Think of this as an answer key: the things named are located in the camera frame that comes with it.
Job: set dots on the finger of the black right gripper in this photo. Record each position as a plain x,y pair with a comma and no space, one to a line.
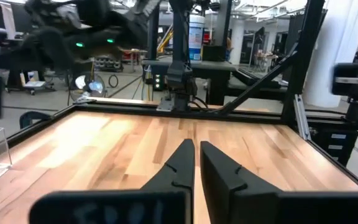
20,60

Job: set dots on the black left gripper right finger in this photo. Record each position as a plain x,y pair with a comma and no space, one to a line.
247,205

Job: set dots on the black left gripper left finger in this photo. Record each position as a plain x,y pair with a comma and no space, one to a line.
166,205

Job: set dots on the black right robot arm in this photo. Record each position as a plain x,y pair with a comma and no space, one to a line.
180,77

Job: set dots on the round silver fan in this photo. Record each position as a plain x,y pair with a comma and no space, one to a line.
95,87

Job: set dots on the black hook clamp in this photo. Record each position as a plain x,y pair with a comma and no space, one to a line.
26,116

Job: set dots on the black drawer cabinet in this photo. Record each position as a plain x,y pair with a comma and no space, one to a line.
325,149

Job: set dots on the white blue wipes canister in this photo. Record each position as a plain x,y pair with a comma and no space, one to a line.
196,37

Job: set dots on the dark grey side table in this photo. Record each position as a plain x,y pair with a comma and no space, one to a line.
216,67

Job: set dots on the white pillar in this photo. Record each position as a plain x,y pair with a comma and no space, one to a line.
331,46
237,40

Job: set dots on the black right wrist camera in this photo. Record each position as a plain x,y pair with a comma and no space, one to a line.
68,17

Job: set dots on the silver aluminium frame bar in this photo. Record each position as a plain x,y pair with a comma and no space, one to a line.
301,118

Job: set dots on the black table frame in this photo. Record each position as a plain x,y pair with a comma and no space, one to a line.
304,46

